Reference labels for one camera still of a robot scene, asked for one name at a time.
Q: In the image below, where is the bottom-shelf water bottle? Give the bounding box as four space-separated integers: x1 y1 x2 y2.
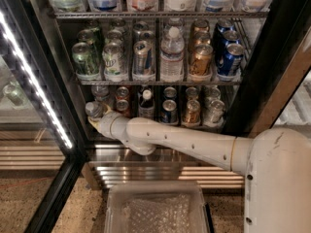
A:
91 84 113 107
85 101 103 121

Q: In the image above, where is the gold can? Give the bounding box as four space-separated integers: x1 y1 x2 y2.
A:
186 86 199 101
190 44 213 76
192 31 211 46
183 99 200 124

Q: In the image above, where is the wire shelf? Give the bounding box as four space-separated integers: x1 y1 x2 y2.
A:
53 11 268 19
77 80 241 86

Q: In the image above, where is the front gold bottom can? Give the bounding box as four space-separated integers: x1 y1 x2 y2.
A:
183 99 200 124

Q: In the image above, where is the front white-green can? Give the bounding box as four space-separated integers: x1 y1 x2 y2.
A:
102 43 124 76

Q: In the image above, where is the front blue bottom can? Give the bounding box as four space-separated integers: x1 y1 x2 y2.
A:
160 100 177 123

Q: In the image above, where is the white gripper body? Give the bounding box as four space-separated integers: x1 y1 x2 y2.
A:
97 112 124 139

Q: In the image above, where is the dark bottle white cap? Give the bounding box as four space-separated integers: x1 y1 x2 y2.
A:
138 89 155 119

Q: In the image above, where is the rear orange soda can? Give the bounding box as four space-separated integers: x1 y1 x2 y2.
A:
116 86 130 101

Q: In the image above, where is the front blue pepsi can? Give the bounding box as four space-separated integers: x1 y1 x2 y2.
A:
217 43 244 77

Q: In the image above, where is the rear gold bottom can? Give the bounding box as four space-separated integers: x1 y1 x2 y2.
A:
186 86 199 101

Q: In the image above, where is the clear plastic bin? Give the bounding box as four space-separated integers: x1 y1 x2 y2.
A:
104 181 211 233

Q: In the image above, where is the glass fridge door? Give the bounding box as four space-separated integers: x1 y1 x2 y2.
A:
0 0 86 233

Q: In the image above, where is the blue pepsi can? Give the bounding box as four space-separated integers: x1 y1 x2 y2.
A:
218 30 240 50
217 43 244 77

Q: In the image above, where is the LED light strip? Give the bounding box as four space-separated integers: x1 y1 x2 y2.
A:
0 12 73 149

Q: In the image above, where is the front green can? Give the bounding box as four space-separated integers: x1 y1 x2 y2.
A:
72 42 99 76

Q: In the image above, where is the rear blue bottom can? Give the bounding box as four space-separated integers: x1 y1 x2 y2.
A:
163 86 177 101

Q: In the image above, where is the front orange soda can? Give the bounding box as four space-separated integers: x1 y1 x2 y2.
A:
116 100 131 117

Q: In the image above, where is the rear silver bottom can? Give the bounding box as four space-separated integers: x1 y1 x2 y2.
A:
204 86 221 106

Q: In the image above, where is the upper wire shelf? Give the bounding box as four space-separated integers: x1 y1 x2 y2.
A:
53 11 268 19

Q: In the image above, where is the middle wire shelf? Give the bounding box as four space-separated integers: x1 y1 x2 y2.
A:
77 80 241 86

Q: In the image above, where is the orange soda can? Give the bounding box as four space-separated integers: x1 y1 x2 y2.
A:
116 100 131 117
116 86 130 101

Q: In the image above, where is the front silver bottom can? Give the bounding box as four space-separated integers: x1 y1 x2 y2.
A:
204 99 225 126

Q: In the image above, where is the white-green can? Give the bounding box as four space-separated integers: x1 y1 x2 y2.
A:
105 30 123 46
102 43 124 76

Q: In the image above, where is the middle-shelf water bottle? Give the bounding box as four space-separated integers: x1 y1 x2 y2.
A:
160 27 185 83

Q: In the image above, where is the front silver-blue can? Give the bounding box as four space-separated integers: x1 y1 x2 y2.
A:
133 41 154 76

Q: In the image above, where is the front gold middle can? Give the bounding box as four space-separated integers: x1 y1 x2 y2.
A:
190 44 213 76

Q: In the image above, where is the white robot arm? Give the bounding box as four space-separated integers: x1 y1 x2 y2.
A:
87 105 311 233

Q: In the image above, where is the green can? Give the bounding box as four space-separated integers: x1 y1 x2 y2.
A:
72 42 99 76
77 29 98 45

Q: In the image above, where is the silver can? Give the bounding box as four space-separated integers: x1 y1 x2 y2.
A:
204 99 225 126
204 86 221 106

